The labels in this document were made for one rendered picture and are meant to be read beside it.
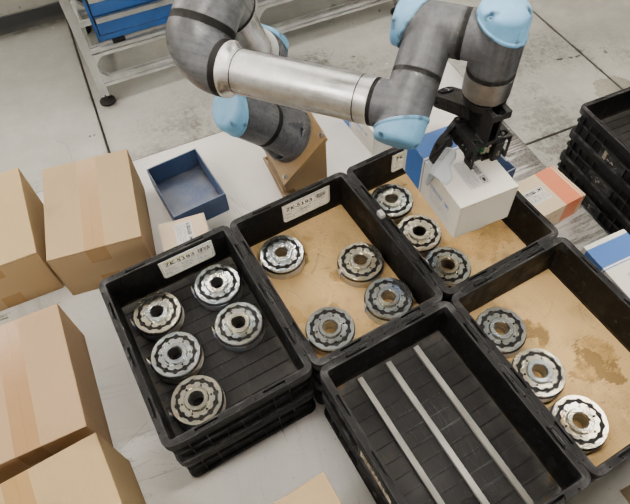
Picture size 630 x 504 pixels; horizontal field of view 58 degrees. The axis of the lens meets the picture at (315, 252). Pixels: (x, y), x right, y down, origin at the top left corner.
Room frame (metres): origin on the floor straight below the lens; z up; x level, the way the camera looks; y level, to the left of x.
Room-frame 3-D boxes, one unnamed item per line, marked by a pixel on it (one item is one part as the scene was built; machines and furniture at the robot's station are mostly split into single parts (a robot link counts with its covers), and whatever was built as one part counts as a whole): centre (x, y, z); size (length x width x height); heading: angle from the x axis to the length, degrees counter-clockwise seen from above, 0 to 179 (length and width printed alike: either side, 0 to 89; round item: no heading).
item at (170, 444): (0.54, 0.24, 0.92); 0.40 x 0.30 x 0.02; 26
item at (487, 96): (0.71, -0.29, 1.33); 0.08 x 0.08 x 0.05
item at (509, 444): (0.31, -0.21, 0.87); 0.40 x 0.30 x 0.11; 26
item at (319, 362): (0.67, -0.03, 0.92); 0.40 x 0.30 x 0.02; 26
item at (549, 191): (0.92, -0.60, 0.74); 0.16 x 0.12 x 0.07; 116
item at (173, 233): (0.85, 0.32, 0.74); 0.16 x 0.12 x 0.07; 14
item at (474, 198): (0.73, -0.28, 1.09); 0.20 x 0.12 x 0.09; 20
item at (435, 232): (0.77, -0.24, 0.86); 0.10 x 0.10 x 0.01
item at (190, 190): (1.06, 0.34, 0.74); 0.20 x 0.15 x 0.07; 27
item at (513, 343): (0.51, -0.37, 0.86); 0.10 x 0.10 x 0.01
